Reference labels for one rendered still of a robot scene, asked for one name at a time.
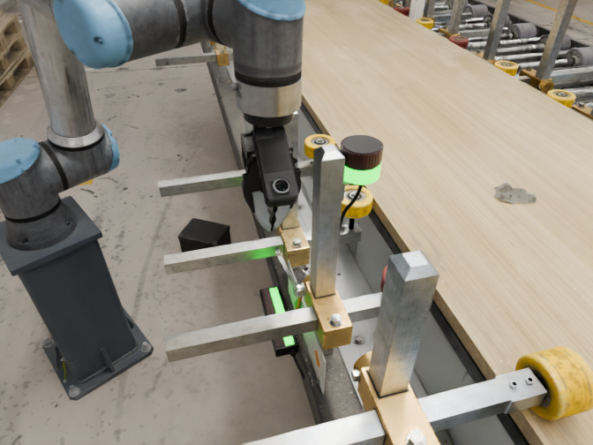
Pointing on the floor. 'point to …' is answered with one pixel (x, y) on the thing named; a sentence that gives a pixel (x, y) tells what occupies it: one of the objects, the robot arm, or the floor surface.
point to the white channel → (416, 9)
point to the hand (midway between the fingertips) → (272, 227)
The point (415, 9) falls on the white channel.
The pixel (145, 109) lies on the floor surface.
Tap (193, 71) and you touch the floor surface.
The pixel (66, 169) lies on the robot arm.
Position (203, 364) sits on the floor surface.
